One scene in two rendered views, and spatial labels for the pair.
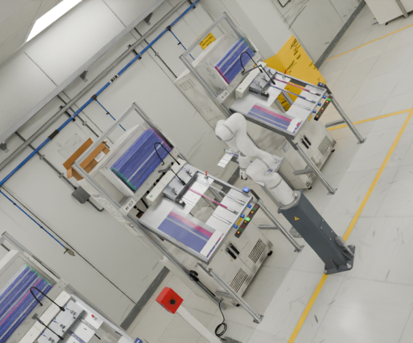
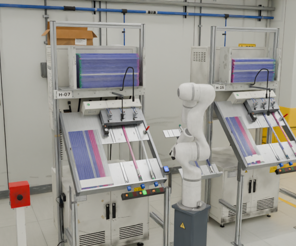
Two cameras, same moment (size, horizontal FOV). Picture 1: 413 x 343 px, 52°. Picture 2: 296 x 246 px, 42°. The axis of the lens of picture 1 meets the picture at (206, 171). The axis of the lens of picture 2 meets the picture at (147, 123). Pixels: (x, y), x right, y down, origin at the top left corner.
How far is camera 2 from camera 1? 0.66 m
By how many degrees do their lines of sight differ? 8
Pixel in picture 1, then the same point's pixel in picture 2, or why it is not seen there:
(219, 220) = (121, 172)
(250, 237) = (136, 214)
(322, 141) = (266, 198)
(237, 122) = (205, 92)
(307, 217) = (192, 233)
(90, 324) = not seen: outside the picture
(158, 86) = (179, 49)
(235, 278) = (91, 234)
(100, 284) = not seen: outside the picture
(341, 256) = not seen: outside the picture
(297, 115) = (264, 155)
